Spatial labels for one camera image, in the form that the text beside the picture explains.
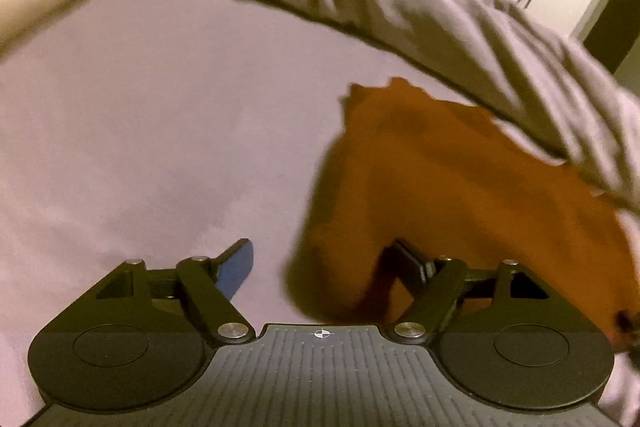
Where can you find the grey fleece bed sheet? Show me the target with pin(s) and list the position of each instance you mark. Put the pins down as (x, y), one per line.
(150, 132)

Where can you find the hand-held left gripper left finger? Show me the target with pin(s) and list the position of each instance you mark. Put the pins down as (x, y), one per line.
(238, 265)

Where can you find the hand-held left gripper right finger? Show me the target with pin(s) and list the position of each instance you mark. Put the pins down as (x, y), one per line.
(409, 263)

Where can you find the grey crumpled duvet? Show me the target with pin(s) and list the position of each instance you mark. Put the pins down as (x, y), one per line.
(425, 7)

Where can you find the brown button cardigan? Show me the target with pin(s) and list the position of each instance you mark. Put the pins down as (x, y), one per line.
(460, 207)

